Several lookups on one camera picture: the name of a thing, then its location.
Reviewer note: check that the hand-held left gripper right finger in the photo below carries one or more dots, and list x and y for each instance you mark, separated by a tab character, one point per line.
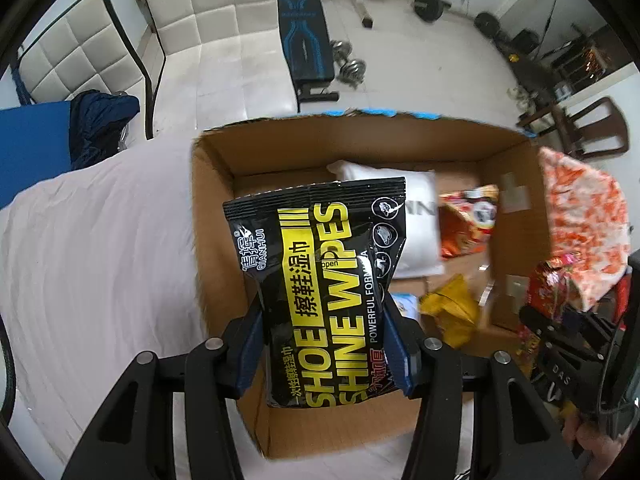
400	360

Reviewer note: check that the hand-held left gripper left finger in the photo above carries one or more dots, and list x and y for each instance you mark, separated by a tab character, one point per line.
247	365

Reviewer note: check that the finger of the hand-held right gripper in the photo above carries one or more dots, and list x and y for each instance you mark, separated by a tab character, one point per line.
542	325

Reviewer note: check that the red snack packet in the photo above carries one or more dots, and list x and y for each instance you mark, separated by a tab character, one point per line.
547	285

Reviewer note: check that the blue white tissue packet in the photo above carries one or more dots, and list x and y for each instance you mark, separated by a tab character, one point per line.
406	307

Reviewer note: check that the yellow wrapper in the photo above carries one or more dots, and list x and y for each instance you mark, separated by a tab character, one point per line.
452	310

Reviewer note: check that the black yellow wipes packet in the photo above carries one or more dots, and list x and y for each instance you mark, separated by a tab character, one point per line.
320	270

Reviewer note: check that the orange snack packet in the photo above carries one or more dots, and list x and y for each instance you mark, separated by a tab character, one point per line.
467	225

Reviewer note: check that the brown cardboard box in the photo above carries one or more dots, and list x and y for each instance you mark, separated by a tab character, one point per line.
215	240

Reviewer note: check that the white soft packet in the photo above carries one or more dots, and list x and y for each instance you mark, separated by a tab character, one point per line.
422	230

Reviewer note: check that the person's right hand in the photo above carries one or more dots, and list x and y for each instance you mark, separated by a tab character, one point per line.
590	447

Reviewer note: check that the orange floral towel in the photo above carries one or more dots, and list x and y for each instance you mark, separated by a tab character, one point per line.
585	220

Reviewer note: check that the dark wooden chair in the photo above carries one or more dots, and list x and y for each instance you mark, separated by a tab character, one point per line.
600	130

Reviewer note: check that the pair of white shoes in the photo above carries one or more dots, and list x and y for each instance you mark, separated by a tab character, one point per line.
519	94

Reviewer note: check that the dark blue jacket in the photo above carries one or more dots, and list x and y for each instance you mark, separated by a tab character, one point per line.
97	125

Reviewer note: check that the black bag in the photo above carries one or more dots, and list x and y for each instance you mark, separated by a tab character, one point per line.
526	41

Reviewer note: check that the chrome dumbbell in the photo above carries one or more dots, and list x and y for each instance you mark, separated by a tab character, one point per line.
341	51
354	72

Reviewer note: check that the blue foam mat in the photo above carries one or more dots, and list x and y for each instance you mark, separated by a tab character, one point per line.
30	150

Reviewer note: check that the white quilted chair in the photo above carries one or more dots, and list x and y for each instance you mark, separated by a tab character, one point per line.
220	35
80	45

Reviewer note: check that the black blue weight bench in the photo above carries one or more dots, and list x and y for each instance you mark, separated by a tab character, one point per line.
302	35

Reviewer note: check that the short barbell with plates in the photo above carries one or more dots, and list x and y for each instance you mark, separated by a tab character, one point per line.
430	6

